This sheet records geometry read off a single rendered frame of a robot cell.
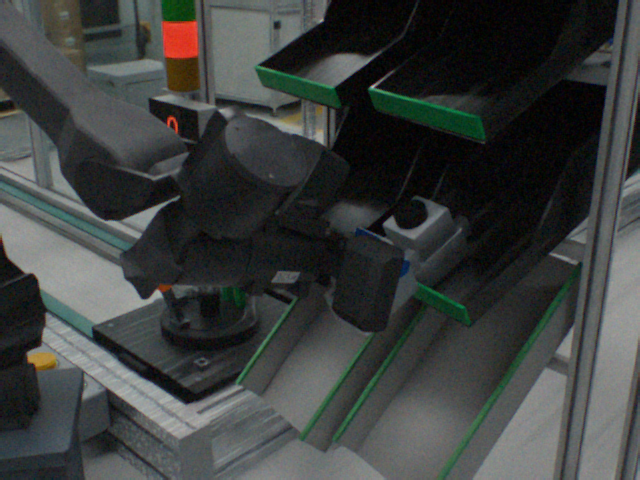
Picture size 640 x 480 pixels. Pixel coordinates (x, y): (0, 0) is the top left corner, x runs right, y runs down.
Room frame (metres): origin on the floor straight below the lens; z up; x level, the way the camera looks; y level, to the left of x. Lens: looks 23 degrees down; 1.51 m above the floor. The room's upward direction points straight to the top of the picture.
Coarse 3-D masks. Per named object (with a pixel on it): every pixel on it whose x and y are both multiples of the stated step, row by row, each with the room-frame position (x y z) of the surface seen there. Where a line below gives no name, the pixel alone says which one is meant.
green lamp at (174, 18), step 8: (168, 0) 1.18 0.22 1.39; (176, 0) 1.17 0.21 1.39; (184, 0) 1.18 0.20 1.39; (192, 0) 1.19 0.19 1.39; (168, 8) 1.18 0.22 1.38; (176, 8) 1.17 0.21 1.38; (184, 8) 1.18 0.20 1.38; (192, 8) 1.19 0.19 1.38; (168, 16) 1.18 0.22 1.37; (176, 16) 1.17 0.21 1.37; (184, 16) 1.18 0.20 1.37; (192, 16) 1.19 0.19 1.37
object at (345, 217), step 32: (352, 128) 0.86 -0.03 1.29; (384, 128) 0.88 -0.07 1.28; (416, 128) 0.89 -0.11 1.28; (352, 160) 0.86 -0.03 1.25; (384, 160) 0.85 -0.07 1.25; (416, 160) 0.74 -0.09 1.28; (352, 192) 0.81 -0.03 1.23; (384, 192) 0.79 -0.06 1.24; (416, 192) 0.74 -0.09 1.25; (352, 224) 0.75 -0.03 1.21
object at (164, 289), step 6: (162, 288) 0.92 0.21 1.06; (168, 288) 0.92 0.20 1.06; (162, 294) 0.93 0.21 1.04; (168, 294) 0.93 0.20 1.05; (174, 294) 0.93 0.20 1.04; (168, 300) 0.93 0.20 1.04; (174, 300) 0.93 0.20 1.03; (168, 306) 0.94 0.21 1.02; (174, 306) 0.93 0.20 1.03; (174, 312) 0.93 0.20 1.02; (180, 312) 0.94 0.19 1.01; (174, 318) 0.94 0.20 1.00; (180, 318) 0.94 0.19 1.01
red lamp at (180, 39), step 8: (168, 24) 1.18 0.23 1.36; (176, 24) 1.17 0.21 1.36; (184, 24) 1.18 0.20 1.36; (192, 24) 1.19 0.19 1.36; (168, 32) 1.18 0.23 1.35; (176, 32) 1.17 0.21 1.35; (184, 32) 1.18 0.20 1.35; (192, 32) 1.18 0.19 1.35; (168, 40) 1.18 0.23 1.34; (176, 40) 1.17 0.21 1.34; (184, 40) 1.18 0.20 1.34; (192, 40) 1.18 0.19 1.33; (168, 48) 1.18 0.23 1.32; (176, 48) 1.17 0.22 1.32; (184, 48) 1.18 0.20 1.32; (192, 48) 1.18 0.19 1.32; (168, 56) 1.18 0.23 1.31; (176, 56) 1.17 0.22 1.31; (184, 56) 1.18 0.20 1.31; (192, 56) 1.18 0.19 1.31
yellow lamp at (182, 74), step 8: (168, 64) 1.18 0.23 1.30; (176, 64) 1.17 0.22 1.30; (184, 64) 1.17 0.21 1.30; (192, 64) 1.18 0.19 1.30; (168, 72) 1.18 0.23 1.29; (176, 72) 1.17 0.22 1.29; (184, 72) 1.17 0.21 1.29; (192, 72) 1.18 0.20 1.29; (168, 80) 1.18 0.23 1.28; (176, 80) 1.17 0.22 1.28; (184, 80) 1.17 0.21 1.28; (192, 80) 1.18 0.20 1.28; (168, 88) 1.19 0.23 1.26; (176, 88) 1.17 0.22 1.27; (184, 88) 1.17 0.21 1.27; (192, 88) 1.18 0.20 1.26
